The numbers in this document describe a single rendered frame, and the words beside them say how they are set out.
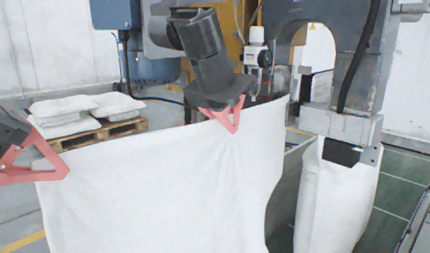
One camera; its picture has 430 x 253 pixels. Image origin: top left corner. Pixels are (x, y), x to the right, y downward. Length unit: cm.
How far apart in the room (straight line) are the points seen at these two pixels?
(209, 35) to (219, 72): 5
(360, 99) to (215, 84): 27
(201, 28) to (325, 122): 33
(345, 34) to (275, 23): 14
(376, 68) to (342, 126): 12
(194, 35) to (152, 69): 32
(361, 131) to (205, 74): 31
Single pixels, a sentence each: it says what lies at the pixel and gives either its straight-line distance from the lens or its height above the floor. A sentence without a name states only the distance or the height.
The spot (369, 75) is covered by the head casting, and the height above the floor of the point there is 114.
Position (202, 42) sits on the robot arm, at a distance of 36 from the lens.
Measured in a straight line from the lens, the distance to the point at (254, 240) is 58.
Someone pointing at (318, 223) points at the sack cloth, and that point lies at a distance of 103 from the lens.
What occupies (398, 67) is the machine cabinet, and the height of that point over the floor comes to 88.
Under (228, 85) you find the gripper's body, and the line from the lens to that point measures 39.
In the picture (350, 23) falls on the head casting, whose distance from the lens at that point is 54.
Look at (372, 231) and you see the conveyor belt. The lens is 146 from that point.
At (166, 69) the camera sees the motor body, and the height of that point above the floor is 112.
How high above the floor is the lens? 121
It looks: 19 degrees down
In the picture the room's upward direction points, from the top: straight up
